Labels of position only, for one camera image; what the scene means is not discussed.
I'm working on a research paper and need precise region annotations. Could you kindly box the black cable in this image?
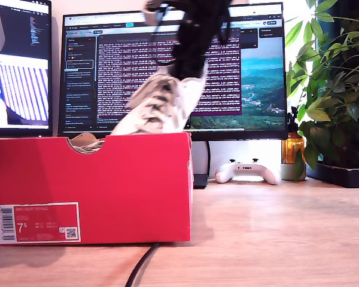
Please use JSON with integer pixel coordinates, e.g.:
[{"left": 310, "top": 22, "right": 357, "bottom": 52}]
[{"left": 125, "top": 242, "right": 161, "bottom": 287}]

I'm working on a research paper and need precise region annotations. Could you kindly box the amber pump bottle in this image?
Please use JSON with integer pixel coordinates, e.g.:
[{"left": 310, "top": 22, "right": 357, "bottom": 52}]
[{"left": 281, "top": 106, "right": 305, "bottom": 165}]

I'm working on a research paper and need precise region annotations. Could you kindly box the wide black monitor with terminal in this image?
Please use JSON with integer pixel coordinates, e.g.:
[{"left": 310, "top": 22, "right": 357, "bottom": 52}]
[{"left": 57, "top": 2, "right": 289, "bottom": 141}]

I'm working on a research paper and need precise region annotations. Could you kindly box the white game controller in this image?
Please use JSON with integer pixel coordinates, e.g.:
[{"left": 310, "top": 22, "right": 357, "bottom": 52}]
[{"left": 214, "top": 158, "right": 282, "bottom": 185}]

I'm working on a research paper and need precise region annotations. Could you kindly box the green leafy houseplant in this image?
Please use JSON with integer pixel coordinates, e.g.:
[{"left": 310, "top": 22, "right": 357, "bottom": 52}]
[{"left": 285, "top": 0, "right": 359, "bottom": 182}]

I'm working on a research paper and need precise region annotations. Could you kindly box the red cardboard shoebox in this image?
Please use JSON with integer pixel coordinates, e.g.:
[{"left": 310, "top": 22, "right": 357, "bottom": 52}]
[{"left": 0, "top": 131, "right": 194, "bottom": 246}]

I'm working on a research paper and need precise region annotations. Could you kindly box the white leather sneaker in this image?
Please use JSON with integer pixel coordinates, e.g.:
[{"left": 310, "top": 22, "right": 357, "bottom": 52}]
[
  {"left": 110, "top": 67, "right": 209, "bottom": 136},
  {"left": 71, "top": 139, "right": 106, "bottom": 154}
]

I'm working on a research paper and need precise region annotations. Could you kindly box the black monitor with camera feeds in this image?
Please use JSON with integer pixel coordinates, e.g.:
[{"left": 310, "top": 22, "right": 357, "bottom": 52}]
[{"left": 0, "top": 0, "right": 53, "bottom": 138}]

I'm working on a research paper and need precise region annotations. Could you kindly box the black plant tray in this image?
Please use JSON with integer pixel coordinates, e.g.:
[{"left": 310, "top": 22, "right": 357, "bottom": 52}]
[{"left": 306, "top": 163, "right": 359, "bottom": 189}]

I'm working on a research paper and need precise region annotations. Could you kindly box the monitor stand with black base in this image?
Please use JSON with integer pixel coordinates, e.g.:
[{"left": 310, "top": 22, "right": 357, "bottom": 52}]
[{"left": 192, "top": 141, "right": 211, "bottom": 190}]

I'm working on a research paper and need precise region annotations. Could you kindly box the small white plant pot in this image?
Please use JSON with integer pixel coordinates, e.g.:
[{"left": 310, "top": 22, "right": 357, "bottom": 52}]
[{"left": 280, "top": 163, "right": 308, "bottom": 182}]

